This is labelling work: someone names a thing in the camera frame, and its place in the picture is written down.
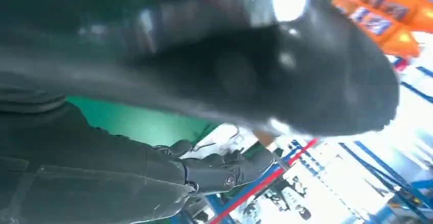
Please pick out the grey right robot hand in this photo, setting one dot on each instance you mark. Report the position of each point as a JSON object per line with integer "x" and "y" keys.
{"x": 203, "y": 63}

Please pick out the white table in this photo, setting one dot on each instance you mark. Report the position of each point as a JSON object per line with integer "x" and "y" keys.
{"x": 216, "y": 138}

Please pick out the green table mat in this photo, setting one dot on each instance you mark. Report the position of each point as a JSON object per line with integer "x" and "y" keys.
{"x": 135, "y": 124}

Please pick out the cardboard box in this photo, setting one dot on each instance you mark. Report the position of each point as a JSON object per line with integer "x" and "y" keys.
{"x": 264, "y": 138}

